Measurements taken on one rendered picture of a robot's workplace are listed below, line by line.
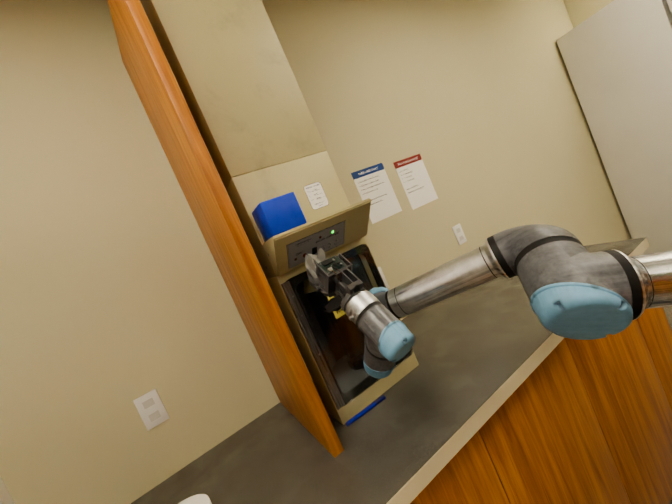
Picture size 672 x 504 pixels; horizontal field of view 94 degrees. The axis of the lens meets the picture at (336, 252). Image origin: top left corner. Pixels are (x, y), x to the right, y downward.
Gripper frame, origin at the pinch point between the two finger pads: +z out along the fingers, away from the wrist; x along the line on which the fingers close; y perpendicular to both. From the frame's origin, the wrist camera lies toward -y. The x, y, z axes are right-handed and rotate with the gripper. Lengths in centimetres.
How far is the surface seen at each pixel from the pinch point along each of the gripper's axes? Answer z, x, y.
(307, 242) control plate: 2.3, -1.0, 4.0
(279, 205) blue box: 8.4, 3.1, 14.1
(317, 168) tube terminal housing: 22.1, -17.7, 12.6
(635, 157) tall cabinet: -7, -302, -46
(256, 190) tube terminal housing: 21.6, 3.4, 12.0
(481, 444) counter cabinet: -55, -13, -27
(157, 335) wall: 32, 44, -38
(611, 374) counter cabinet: -69, -75, -41
